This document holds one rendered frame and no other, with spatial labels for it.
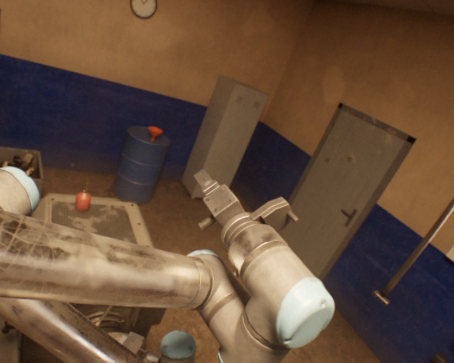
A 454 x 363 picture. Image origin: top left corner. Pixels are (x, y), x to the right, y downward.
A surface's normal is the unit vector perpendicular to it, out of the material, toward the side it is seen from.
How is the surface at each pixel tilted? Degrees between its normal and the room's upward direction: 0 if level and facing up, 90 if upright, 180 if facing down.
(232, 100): 90
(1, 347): 32
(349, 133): 90
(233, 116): 90
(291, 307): 59
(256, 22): 90
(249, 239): 49
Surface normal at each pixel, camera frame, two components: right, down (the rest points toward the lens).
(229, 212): 0.42, 0.51
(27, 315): 0.47, 0.04
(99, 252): 0.78, -0.50
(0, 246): 0.82, -0.23
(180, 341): 0.07, -0.94
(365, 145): -0.84, -0.11
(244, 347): -0.72, 0.01
